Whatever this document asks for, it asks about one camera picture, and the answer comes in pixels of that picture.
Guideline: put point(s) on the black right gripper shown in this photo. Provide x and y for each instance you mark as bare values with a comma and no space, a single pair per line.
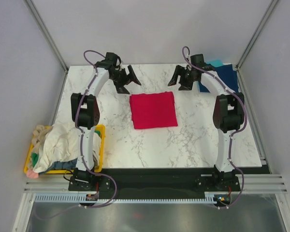
180,70

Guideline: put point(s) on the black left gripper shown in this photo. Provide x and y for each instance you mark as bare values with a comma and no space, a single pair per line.
131,77

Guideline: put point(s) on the magenta red t shirt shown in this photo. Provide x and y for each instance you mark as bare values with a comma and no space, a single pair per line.
156,110

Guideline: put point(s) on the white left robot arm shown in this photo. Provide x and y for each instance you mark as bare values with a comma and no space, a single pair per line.
86,115

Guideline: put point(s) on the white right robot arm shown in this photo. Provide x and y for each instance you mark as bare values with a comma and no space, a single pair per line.
229,118

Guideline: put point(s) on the light blue folded t shirt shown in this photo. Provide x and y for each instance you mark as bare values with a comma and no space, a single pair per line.
216,63

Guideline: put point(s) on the navy blue folded t shirt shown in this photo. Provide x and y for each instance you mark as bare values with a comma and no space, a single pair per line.
228,75

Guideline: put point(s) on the cream white t shirt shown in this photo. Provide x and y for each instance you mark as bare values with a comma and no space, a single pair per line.
58,142

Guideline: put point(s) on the grey blue t shirt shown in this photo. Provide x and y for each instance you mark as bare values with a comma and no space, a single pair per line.
68,165

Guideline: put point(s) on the green garment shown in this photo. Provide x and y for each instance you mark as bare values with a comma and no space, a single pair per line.
34,158

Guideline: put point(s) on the pink garment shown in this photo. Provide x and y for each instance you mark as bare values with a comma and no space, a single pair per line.
31,174

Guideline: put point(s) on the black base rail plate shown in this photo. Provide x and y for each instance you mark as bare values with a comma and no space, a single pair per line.
151,182

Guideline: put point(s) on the right aluminium frame post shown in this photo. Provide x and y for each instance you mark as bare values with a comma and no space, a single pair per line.
257,32

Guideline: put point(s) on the aluminium frame post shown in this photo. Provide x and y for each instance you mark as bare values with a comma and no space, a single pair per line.
45,32
257,32

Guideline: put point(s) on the white slotted cable duct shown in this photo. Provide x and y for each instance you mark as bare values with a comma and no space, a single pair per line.
206,198

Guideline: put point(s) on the left aluminium frame post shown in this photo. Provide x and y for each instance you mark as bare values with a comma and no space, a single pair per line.
45,32

